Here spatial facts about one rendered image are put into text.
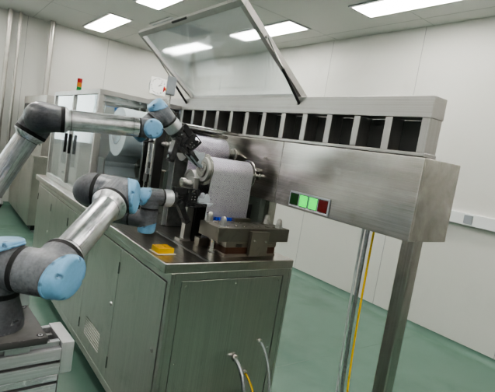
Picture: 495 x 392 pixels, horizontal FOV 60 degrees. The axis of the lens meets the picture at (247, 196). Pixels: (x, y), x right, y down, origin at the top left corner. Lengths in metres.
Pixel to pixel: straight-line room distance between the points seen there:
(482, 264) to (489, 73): 1.59
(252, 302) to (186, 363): 0.38
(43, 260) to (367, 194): 1.15
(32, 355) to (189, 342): 0.73
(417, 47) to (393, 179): 3.11
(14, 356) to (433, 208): 1.40
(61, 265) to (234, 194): 1.11
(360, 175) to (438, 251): 2.55
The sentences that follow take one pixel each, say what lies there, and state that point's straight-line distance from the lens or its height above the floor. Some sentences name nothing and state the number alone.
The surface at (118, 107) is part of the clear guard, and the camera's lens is 2.87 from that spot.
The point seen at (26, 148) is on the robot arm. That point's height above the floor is 1.24.
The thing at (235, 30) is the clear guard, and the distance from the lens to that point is 2.10.
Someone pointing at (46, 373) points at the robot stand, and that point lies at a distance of 1.36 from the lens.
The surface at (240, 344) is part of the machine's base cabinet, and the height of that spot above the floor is 0.51.
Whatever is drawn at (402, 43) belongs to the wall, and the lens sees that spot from 4.79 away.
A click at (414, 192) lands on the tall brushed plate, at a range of 1.61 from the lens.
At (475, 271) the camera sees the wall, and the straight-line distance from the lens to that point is 4.09.
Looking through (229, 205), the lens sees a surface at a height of 1.10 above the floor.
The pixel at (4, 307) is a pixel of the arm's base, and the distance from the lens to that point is 1.26.
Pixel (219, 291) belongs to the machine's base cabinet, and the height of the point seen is 0.77.
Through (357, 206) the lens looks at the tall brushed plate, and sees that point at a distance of 1.74.
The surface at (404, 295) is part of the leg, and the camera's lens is 1.83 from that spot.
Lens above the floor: 1.36
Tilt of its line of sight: 6 degrees down
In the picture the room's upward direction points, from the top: 9 degrees clockwise
